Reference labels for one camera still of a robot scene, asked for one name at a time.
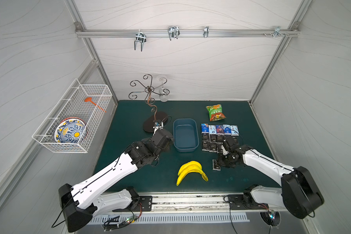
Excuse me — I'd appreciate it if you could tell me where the aluminium top rail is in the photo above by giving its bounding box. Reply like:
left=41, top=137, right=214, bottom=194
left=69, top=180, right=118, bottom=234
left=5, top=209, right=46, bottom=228
left=76, top=29, right=301, bottom=39

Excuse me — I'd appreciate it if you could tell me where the white blue tissue pack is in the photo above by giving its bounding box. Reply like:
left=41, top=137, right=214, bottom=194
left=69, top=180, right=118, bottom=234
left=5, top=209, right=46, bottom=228
left=230, top=125, right=239, bottom=136

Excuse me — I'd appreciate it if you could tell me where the aluminium rail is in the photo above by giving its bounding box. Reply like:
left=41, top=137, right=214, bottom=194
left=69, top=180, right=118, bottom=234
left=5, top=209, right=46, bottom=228
left=76, top=29, right=301, bottom=39
left=70, top=191, right=311, bottom=213

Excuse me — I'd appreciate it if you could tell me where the blue yellow patterned plate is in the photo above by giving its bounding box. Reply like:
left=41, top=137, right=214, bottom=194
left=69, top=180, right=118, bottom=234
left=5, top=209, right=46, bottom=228
left=54, top=118, right=86, bottom=144

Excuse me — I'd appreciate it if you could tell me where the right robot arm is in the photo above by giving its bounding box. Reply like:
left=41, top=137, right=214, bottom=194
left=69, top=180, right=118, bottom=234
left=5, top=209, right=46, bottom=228
left=217, top=136, right=325, bottom=219

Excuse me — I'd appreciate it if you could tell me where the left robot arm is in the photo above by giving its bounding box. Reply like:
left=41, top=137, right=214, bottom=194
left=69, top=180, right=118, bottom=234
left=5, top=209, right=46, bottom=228
left=58, top=129, right=174, bottom=233

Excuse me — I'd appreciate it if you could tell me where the white wire basket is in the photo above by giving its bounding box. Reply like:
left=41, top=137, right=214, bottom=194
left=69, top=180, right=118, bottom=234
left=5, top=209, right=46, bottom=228
left=32, top=79, right=112, bottom=154

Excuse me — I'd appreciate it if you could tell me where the green snack bag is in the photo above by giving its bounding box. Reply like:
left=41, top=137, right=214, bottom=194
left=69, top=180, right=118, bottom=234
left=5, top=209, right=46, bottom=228
left=206, top=104, right=226, bottom=122

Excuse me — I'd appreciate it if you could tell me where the metal double hook left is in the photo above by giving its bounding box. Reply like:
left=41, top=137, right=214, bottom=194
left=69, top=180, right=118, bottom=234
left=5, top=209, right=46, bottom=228
left=134, top=32, right=147, bottom=52

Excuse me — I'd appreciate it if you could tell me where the metal bracket hook right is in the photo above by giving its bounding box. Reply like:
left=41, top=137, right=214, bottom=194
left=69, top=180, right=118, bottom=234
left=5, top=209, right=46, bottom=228
left=263, top=26, right=289, bottom=38

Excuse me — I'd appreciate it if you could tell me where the yellow banana bunch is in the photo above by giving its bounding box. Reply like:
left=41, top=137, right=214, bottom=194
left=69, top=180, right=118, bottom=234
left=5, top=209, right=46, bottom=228
left=176, top=161, right=209, bottom=186

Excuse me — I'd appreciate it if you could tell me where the small metal hook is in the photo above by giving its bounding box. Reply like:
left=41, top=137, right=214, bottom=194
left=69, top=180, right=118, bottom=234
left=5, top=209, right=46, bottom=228
left=203, top=26, right=209, bottom=38

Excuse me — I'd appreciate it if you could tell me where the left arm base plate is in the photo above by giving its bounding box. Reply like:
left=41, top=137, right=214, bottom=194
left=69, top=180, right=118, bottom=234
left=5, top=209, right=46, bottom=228
left=112, top=196, right=153, bottom=212

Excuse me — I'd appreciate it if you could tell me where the metal double hook middle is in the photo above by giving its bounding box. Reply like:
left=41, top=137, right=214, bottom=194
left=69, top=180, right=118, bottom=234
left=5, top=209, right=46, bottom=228
left=167, top=26, right=180, bottom=40

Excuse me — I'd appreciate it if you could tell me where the metal scroll stand dark base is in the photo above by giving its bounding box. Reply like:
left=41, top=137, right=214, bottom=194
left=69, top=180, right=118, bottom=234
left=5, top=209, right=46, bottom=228
left=128, top=74, right=170, bottom=133

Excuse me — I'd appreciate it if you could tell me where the aluminium front rail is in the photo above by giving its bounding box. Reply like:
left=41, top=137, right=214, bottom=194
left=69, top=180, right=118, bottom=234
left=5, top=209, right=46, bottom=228
left=70, top=191, right=311, bottom=213

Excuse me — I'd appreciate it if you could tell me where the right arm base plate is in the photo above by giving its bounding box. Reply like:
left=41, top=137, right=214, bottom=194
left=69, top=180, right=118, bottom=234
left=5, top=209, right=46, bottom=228
left=224, top=194, right=269, bottom=210

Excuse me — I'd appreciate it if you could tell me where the clear glass cup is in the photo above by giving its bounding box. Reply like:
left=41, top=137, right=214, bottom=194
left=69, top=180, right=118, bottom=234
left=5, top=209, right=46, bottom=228
left=157, top=76, right=170, bottom=102

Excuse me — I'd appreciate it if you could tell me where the metal double hook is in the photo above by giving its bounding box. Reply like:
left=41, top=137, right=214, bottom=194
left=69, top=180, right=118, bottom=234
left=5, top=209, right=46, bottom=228
left=134, top=32, right=147, bottom=52
left=167, top=26, right=180, bottom=40

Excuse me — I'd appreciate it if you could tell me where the black Face tissue pack front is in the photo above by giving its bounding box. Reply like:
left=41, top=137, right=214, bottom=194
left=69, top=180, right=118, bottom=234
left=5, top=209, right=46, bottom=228
left=209, top=142, right=217, bottom=153

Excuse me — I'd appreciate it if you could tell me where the black Face tissue pack back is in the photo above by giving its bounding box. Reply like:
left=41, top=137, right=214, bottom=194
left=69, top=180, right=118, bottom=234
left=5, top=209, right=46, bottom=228
left=216, top=135, right=224, bottom=143

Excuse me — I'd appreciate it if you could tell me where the orange plastic spoon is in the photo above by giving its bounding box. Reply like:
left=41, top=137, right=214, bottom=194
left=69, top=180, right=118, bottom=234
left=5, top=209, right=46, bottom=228
left=84, top=97, right=106, bottom=113

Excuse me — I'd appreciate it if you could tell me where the teal plastic storage box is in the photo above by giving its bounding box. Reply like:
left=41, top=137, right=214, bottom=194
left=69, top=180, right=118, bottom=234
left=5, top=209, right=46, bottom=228
left=173, top=119, right=199, bottom=153

